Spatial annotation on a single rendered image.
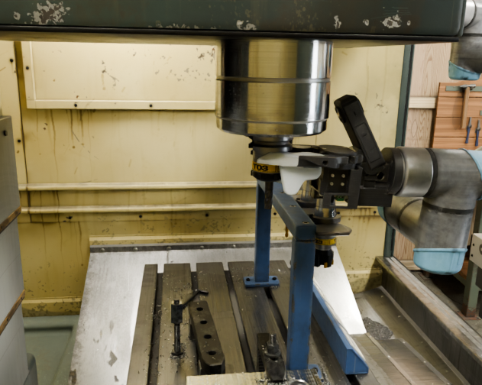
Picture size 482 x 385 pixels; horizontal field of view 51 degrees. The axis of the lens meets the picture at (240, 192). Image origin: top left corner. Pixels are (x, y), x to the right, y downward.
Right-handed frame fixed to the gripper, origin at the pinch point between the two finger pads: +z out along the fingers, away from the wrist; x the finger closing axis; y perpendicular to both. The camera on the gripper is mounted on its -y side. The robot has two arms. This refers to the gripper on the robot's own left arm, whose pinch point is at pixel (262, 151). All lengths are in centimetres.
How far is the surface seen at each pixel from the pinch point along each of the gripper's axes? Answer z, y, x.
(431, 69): -158, -16, 262
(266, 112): 1.3, -6.3, -7.7
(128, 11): 17.9, -16.7, -12.5
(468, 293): -168, 115, 190
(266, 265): -14, 42, 59
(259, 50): 2.7, -13.7, -7.4
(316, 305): -23, 44, 38
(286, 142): -2.9, -1.8, -1.9
